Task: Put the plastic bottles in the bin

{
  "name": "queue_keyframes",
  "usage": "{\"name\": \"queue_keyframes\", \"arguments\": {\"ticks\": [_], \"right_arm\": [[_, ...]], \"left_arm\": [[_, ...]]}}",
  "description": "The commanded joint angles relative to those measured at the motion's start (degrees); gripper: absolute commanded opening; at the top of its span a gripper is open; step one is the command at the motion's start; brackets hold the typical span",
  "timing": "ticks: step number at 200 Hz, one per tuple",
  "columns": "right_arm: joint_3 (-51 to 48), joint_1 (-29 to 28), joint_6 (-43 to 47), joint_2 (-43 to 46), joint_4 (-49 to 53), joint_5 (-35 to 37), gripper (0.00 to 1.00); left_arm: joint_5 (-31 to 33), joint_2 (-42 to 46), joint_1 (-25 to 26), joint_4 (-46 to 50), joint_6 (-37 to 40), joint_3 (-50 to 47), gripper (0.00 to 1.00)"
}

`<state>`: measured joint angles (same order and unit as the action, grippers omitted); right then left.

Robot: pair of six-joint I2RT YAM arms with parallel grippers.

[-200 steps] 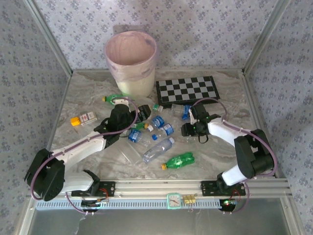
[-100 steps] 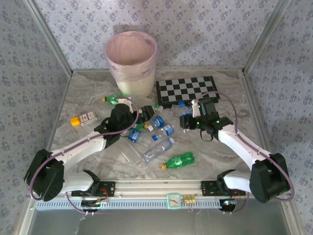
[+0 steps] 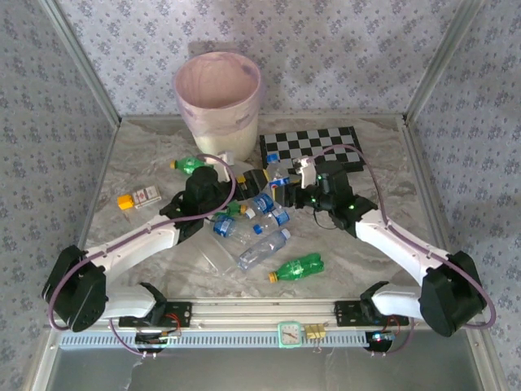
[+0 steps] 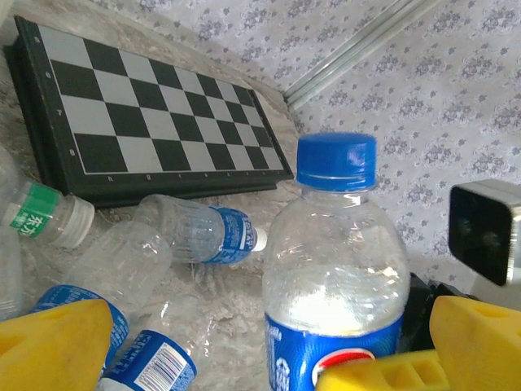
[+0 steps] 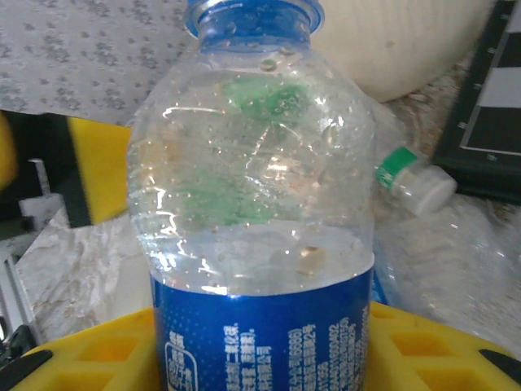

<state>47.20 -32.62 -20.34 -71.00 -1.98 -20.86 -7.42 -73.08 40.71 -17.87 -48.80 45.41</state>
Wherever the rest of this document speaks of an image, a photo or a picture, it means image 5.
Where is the clear bottle blue label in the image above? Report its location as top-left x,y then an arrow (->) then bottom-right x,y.
371,198 -> 521,352

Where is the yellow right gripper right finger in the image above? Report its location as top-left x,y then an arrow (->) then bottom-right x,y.
364,301 -> 521,391

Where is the cream bin with pink liner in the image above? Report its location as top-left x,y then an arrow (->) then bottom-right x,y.
312,0 -> 508,104

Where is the aluminium side rail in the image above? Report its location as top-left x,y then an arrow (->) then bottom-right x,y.
0,239 -> 42,352

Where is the blue label bottle blue cap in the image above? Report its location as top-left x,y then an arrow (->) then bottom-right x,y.
126,0 -> 377,391

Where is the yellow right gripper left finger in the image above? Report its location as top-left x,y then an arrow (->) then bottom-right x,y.
0,305 -> 160,391

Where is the black grey folding chessboard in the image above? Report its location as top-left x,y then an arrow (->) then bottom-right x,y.
430,0 -> 521,205

